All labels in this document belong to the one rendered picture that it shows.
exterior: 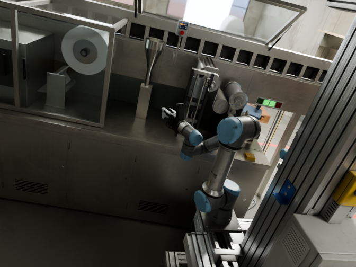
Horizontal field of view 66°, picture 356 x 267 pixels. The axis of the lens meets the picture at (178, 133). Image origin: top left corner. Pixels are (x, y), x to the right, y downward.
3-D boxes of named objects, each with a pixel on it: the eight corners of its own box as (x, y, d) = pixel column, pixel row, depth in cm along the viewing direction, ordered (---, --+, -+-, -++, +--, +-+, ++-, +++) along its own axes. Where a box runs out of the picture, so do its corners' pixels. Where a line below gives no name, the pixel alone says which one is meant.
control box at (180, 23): (176, 35, 188) (179, 20, 183) (175, 34, 193) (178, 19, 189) (186, 37, 189) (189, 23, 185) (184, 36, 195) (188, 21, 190)
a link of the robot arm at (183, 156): (198, 160, 159) (204, 144, 154) (184, 163, 153) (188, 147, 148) (191, 152, 164) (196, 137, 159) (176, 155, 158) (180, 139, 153)
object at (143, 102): (131, 117, 222) (143, 47, 196) (133, 110, 234) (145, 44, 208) (148, 121, 224) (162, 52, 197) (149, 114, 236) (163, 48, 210)
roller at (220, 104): (211, 111, 216) (215, 97, 210) (207, 99, 238) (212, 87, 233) (225, 114, 217) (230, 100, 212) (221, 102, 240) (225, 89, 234)
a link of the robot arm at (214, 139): (267, 110, 131) (205, 139, 170) (252, 112, 124) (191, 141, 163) (274, 134, 129) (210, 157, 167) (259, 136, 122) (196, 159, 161)
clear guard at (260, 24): (141, -33, 165) (142, -34, 165) (141, 12, 214) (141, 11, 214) (301, 10, 178) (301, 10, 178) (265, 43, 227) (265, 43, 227)
